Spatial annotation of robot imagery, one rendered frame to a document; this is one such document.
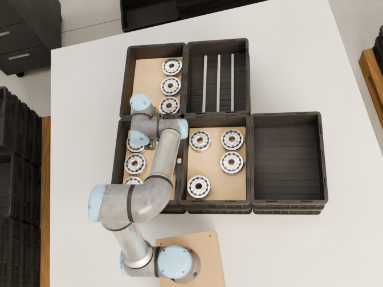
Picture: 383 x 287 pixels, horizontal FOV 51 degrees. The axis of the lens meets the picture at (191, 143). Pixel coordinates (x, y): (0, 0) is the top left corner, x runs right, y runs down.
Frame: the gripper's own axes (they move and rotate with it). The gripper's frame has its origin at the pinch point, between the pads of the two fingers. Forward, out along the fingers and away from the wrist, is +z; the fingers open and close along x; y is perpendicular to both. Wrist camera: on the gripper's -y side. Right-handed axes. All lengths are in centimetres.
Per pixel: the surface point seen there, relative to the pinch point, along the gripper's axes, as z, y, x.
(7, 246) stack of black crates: 37, -54, 86
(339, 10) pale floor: 86, 146, -91
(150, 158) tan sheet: 4.1, -7.7, 4.3
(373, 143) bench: 17, 12, -96
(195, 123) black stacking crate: -0.4, 9.0, -15.5
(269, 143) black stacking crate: 4.1, 3.8, -49.3
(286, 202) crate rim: -6, -25, -58
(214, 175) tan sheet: 4.0, -13.5, -26.4
